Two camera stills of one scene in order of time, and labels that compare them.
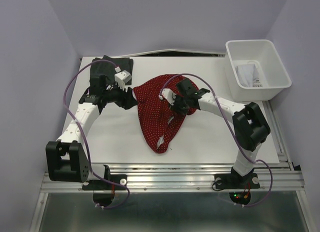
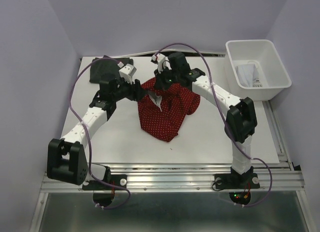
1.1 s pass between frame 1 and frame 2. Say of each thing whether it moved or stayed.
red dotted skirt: moved
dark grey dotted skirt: stayed
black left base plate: stayed
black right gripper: moved
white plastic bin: stayed
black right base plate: stayed
